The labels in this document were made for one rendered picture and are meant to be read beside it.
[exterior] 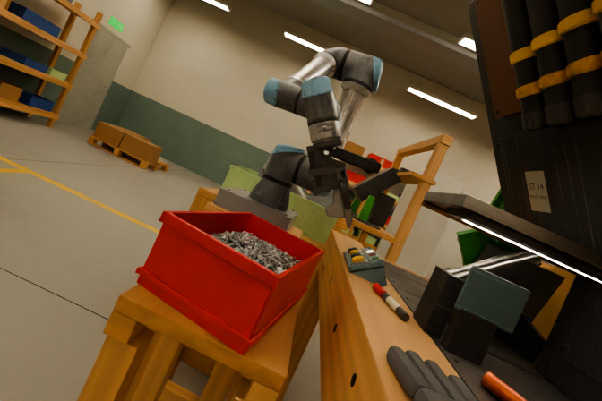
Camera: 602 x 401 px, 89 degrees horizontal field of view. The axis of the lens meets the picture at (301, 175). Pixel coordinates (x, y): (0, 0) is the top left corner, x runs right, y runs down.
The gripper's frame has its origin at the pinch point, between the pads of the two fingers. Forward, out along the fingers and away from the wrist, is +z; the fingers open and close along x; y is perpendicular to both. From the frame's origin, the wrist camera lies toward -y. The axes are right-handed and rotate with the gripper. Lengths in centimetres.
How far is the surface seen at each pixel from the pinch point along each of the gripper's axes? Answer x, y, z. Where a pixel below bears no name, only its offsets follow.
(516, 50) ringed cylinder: 26.8, -26.9, -25.0
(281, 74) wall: -703, 44, -298
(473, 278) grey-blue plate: 23.2, -15.6, 8.9
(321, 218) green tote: -81, 7, 7
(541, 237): 29.7, -23.0, 2.3
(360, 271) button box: 2.2, 0.1, 11.2
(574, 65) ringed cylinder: 36.4, -26.4, -19.0
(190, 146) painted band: -699, 308, -161
